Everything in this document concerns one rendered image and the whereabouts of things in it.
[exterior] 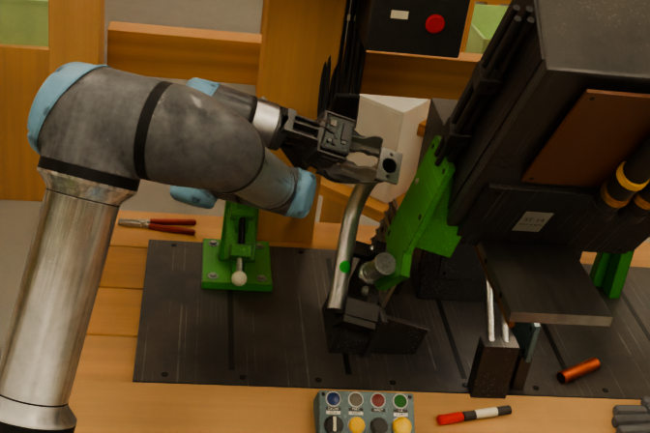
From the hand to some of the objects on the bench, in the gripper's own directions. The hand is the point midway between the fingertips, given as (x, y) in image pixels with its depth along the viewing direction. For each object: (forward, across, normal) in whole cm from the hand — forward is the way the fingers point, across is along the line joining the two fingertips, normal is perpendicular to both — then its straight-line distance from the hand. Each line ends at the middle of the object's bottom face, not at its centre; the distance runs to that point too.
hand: (382, 167), depth 161 cm
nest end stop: (+5, -27, +13) cm, 30 cm away
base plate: (+24, -19, +20) cm, 36 cm away
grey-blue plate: (+32, -27, +6) cm, 42 cm away
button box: (+6, -44, +3) cm, 45 cm away
